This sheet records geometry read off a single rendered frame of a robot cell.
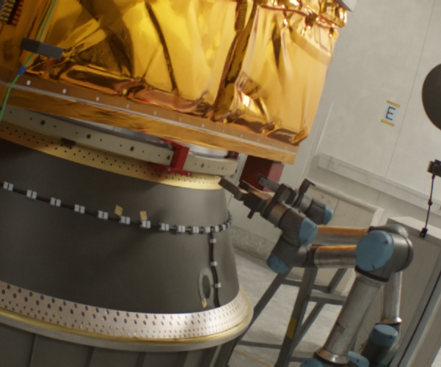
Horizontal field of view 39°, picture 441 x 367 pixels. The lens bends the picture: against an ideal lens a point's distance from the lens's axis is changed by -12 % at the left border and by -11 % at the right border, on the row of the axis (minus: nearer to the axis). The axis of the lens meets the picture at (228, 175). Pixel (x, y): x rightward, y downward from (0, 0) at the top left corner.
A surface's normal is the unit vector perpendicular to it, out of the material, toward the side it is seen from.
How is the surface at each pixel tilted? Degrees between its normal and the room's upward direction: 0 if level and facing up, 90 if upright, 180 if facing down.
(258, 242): 90
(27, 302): 43
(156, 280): 62
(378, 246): 82
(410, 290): 90
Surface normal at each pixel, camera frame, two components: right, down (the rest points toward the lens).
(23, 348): 0.36, 0.22
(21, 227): 0.43, -0.25
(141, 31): 0.86, 0.30
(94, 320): 0.60, -0.50
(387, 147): -0.41, -0.06
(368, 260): -0.67, -0.31
